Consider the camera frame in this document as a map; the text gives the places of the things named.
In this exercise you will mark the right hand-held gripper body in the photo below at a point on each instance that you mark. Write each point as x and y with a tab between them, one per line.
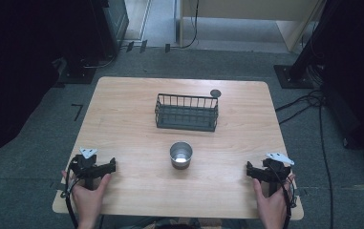
273	171

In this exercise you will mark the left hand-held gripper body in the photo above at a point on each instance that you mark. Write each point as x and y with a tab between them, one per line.
85	167

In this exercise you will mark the metal cup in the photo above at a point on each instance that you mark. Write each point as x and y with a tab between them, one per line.
181	155

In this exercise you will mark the person's right hand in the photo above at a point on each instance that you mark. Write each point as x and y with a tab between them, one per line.
272	203

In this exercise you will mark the person's left hand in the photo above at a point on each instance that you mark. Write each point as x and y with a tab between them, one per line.
87	200

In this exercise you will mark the black corner tape mark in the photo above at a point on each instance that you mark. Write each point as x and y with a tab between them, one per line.
78	109

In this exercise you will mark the dark grey round disc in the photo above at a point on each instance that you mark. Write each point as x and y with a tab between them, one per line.
215	93

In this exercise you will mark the person's legs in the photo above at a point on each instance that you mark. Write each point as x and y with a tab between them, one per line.
182	224

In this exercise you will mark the dark curtain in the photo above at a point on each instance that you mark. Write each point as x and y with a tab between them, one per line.
17	63

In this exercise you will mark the black tape strip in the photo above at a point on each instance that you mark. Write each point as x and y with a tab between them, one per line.
167	48

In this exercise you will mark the light wooden desk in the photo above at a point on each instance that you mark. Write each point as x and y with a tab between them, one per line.
252	12

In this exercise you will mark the black stand base plate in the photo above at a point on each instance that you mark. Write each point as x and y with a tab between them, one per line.
77	74

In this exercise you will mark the black stand with base plate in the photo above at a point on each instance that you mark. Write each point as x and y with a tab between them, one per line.
300	63

